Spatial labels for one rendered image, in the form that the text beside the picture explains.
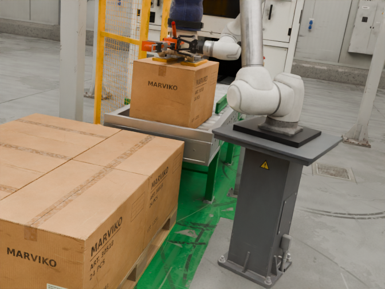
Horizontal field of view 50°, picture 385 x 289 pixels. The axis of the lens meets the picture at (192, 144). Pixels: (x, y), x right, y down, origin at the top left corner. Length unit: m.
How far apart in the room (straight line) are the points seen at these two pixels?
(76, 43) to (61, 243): 2.26
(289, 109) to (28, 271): 1.28
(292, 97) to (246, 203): 0.58
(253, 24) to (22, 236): 1.28
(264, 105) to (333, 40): 9.34
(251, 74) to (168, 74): 0.77
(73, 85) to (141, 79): 1.07
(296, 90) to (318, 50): 9.19
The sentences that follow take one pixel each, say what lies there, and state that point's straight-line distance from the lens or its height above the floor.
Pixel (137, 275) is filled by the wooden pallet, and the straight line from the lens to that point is 2.08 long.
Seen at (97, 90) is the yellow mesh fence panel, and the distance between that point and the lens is 4.01.
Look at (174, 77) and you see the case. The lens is 2.49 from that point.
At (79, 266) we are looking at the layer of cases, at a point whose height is 0.44.
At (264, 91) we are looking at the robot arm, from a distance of 1.87.
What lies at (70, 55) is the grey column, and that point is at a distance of 3.50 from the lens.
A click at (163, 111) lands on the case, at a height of 0.67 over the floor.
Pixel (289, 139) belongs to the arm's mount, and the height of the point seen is 0.78.
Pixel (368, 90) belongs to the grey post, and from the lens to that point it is 5.22.
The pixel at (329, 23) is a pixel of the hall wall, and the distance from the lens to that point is 11.14.
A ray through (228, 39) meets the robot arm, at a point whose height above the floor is 1.14.
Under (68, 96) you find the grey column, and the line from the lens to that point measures 3.56.
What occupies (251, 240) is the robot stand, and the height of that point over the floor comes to 0.20.
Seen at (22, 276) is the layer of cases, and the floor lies 0.34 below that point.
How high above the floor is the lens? 1.28
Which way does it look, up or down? 18 degrees down
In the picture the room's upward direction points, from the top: 7 degrees clockwise
